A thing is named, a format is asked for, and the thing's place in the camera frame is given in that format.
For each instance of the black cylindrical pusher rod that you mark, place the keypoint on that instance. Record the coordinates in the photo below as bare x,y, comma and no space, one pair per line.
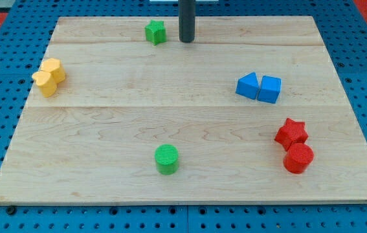
186,17

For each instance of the green star block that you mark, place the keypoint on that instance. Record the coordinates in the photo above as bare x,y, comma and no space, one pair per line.
155,32

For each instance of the red star block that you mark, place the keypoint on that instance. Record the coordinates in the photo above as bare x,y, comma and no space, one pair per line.
290,133

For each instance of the blue triangle block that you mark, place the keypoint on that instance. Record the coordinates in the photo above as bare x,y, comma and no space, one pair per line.
248,86

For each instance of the blue cube block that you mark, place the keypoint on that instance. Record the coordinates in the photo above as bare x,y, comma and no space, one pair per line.
270,89

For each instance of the wooden board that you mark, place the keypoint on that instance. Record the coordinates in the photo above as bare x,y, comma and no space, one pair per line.
93,141

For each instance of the yellow hexagon block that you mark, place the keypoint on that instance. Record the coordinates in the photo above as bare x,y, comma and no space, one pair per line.
55,67

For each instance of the green cylinder block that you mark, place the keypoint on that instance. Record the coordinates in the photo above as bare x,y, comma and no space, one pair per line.
166,159

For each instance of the yellow heart block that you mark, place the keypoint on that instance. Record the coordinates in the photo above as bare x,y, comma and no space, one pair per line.
45,83

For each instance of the red cylinder block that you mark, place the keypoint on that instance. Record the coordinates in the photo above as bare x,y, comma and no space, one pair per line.
298,157

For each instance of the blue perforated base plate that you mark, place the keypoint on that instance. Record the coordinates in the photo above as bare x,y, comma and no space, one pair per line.
24,37

